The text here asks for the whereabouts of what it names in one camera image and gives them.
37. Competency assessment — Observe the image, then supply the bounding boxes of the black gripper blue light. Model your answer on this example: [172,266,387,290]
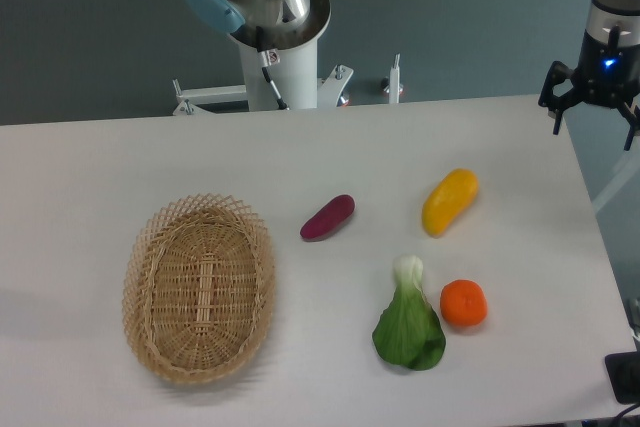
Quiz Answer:
[537,29,640,152]

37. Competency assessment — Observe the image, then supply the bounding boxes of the yellow mango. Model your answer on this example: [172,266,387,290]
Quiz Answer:
[421,168,479,238]

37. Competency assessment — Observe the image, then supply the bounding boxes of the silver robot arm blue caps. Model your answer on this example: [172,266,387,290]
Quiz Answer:
[185,0,639,136]

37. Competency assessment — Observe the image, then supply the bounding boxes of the orange tangerine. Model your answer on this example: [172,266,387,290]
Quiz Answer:
[440,279,488,327]

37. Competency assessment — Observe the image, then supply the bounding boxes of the black device at table edge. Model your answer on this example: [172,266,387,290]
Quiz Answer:
[604,351,639,405]

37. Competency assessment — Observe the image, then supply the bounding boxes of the purple sweet potato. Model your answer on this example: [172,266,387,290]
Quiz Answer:
[300,194,356,241]

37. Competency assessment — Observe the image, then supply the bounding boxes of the green bok choy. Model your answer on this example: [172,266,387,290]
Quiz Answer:
[372,254,446,371]

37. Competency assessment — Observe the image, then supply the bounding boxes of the woven wicker basket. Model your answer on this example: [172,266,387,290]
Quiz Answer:
[122,194,276,384]

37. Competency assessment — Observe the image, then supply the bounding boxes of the white pedestal base frame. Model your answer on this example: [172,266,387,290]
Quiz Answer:
[171,53,407,116]

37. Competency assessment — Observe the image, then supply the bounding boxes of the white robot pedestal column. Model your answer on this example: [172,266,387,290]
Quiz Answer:
[231,0,331,91]

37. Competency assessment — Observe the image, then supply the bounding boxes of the black cable on pedestal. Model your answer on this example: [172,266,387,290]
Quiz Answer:
[255,26,290,111]

